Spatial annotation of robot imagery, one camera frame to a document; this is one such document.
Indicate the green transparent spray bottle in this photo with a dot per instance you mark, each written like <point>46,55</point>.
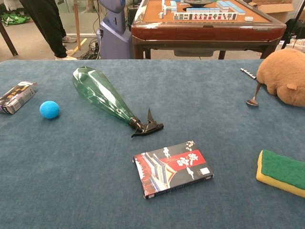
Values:
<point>100,93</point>

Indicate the lilac robot base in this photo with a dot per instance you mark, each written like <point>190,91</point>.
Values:
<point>114,35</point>

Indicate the red black printed book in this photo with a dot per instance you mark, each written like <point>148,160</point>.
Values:
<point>171,169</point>

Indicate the wooden mahjong table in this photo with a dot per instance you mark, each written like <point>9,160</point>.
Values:
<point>205,32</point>

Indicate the metal spoon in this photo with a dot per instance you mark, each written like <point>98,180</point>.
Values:
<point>252,102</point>

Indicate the white sneaker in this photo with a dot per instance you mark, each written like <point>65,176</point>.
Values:
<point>68,58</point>

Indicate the blue felt ball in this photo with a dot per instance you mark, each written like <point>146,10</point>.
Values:
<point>49,109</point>

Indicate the row of face-up mahjong tiles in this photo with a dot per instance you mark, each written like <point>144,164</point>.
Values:
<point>205,16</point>

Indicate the wooden pole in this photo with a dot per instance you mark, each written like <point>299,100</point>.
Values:
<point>77,23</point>

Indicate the single white mahjong tile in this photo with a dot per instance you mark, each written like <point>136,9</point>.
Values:
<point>248,18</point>

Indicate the small black white carton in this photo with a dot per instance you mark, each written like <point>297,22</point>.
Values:
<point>16,97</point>

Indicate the brown plush toy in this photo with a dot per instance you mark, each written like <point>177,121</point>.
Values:
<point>283,71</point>

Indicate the person in black trousers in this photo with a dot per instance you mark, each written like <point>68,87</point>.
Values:
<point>47,21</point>

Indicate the green yellow scouring sponge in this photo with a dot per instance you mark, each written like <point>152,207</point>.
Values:
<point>283,169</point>

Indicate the dark table leg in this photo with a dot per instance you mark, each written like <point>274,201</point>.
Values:
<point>8,40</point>

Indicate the cardboard box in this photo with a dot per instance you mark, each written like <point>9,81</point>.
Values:
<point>276,9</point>

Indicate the black tripod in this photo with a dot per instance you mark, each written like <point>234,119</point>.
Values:
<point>291,26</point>

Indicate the green bag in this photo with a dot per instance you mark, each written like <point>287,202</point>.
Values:
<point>14,19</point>

